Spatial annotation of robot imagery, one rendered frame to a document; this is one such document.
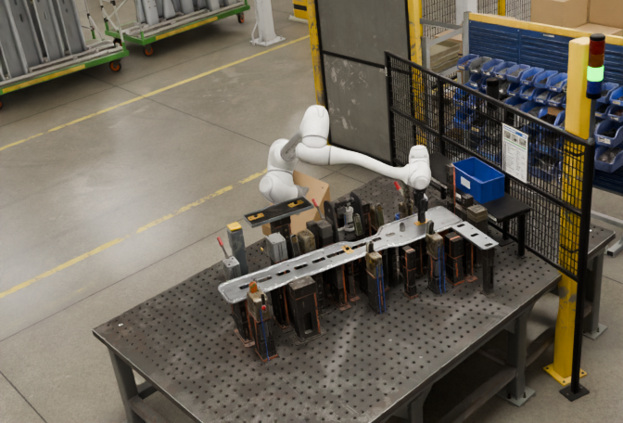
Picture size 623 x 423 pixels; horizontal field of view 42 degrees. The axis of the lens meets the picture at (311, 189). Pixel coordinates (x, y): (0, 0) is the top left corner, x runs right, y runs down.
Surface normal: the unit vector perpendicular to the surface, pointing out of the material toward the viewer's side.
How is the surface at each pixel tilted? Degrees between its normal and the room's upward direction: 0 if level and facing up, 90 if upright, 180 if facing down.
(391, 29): 91
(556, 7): 90
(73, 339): 0
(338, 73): 89
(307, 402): 0
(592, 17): 90
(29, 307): 0
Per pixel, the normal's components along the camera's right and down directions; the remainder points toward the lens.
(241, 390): -0.10, -0.88
